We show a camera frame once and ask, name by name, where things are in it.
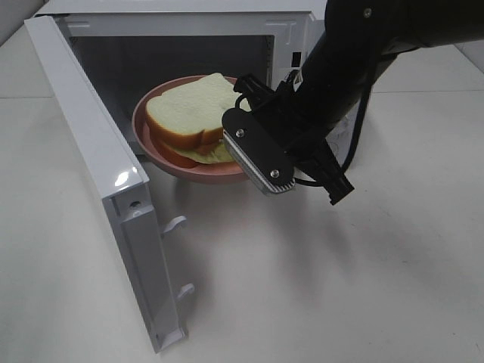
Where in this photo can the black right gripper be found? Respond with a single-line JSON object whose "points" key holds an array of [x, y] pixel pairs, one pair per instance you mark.
{"points": [[301, 135]]}

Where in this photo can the yellow-green lettuce leaf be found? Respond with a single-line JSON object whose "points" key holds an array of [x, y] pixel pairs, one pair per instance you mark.
{"points": [[218, 155]]}

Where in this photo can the pink round plate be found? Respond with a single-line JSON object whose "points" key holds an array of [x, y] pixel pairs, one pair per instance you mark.
{"points": [[214, 174]]}

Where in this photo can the white bread slice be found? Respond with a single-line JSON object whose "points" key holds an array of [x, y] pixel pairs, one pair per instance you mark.
{"points": [[190, 115]]}

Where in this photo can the white microwave door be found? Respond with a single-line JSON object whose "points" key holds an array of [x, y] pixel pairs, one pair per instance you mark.
{"points": [[119, 179]]}

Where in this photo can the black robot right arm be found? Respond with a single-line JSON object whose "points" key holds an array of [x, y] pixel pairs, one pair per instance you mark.
{"points": [[361, 39]]}

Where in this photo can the white warning label sticker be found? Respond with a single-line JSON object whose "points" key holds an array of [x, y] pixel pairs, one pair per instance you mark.
{"points": [[295, 79]]}

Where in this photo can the white microwave oven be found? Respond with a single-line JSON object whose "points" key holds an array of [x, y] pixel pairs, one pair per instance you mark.
{"points": [[101, 57]]}

